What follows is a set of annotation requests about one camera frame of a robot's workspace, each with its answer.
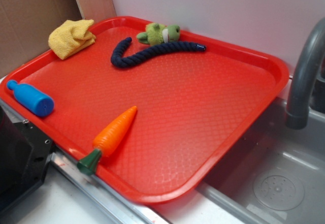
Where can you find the green plush frog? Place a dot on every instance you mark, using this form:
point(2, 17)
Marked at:
point(156, 34)

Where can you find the grey toy faucet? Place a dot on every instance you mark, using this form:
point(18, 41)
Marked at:
point(307, 85)

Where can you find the silver metal rail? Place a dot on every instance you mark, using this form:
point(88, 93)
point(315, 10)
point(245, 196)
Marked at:
point(67, 196)

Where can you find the orange toy carrot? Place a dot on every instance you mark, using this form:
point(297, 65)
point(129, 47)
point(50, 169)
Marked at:
point(107, 141)

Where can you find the yellow folded cloth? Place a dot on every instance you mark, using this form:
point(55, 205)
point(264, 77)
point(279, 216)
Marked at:
point(71, 37)

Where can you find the red plastic tray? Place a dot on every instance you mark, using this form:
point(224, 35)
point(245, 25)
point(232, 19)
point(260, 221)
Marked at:
point(192, 107)

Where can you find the brown cardboard panel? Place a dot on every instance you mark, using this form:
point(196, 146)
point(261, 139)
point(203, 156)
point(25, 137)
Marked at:
point(27, 24)

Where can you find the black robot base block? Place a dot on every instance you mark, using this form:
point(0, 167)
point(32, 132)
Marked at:
point(25, 155)

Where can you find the grey plastic sink basin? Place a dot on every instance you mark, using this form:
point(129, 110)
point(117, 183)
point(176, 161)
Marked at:
point(272, 174)

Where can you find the blue plastic bottle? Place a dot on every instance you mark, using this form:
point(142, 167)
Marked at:
point(37, 102)

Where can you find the dark blue rope toy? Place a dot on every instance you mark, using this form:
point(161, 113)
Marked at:
point(140, 57)

